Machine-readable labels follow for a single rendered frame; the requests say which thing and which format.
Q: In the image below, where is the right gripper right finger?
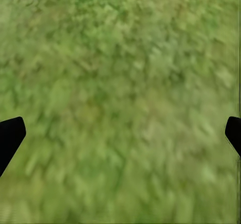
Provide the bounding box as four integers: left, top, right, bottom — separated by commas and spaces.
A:
225, 116, 241, 157

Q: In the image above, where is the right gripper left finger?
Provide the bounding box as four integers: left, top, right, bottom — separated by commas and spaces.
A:
0, 117, 26, 177

